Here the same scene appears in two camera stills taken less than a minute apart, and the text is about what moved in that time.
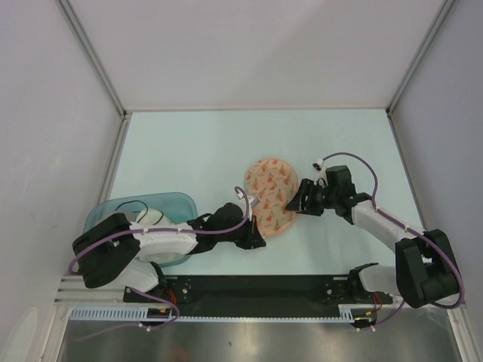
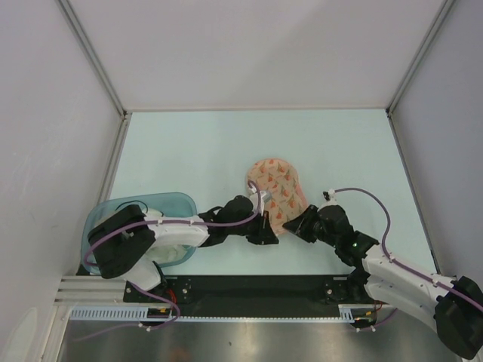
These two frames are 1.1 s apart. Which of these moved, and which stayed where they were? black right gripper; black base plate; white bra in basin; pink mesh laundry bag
Moved: black right gripper
Stayed: pink mesh laundry bag; black base plate; white bra in basin
